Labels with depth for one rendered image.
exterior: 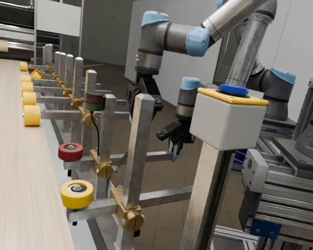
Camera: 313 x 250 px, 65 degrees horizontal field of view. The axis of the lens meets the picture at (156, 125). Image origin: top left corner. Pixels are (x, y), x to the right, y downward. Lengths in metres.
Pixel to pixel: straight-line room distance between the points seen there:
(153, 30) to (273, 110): 0.76
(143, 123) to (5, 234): 0.34
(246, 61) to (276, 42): 2.83
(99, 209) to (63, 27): 2.80
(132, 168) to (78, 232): 0.43
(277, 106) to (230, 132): 0.96
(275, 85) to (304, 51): 2.27
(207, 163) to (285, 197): 0.51
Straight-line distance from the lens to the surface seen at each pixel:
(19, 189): 0.68
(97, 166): 0.87
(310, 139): 0.84
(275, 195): 0.84
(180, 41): 0.69
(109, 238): 0.83
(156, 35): 0.71
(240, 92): 0.34
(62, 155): 0.86
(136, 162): 0.61
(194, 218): 0.42
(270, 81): 1.29
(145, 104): 0.56
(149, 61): 0.71
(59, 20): 3.30
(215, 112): 0.33
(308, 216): 0.91
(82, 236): 0.96
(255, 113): 0.35
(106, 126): 0.82
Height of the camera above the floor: 1.26
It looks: 17 degrees down
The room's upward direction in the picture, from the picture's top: 9 degrees clockwise
